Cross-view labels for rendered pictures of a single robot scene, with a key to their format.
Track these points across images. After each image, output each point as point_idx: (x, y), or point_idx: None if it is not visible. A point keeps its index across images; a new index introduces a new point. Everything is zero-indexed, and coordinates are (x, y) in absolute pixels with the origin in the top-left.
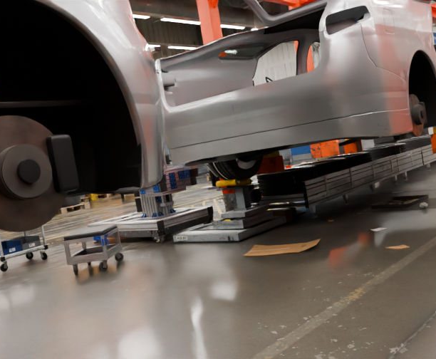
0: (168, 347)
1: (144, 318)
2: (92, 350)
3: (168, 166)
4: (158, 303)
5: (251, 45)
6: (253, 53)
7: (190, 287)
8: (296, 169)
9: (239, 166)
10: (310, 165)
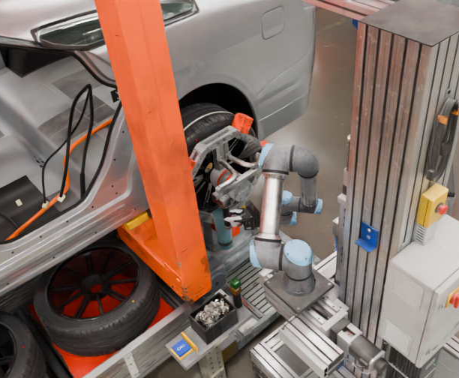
0: (314, 62)
1: (331, 86)
2: (351, 67)
3: (334, 304)
4: (325, 100)
5: (89, 16)
6: (82, 40)
7: (305, 115)
8: (98, 241)
9: (199, 206)
10: (37, 289)
